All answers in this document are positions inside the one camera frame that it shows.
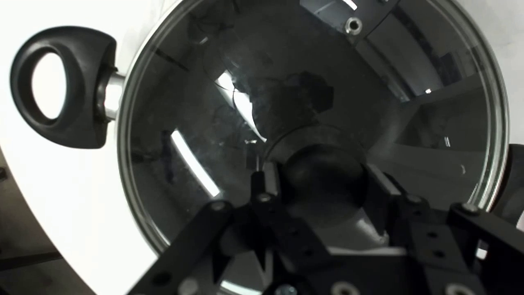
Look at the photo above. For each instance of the glass pot lid black knob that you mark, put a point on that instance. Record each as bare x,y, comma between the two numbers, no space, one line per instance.
312,93

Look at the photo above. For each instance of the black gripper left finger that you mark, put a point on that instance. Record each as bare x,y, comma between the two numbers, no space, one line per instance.
289,252

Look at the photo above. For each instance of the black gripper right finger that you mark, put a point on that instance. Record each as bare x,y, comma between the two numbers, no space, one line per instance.
461,251

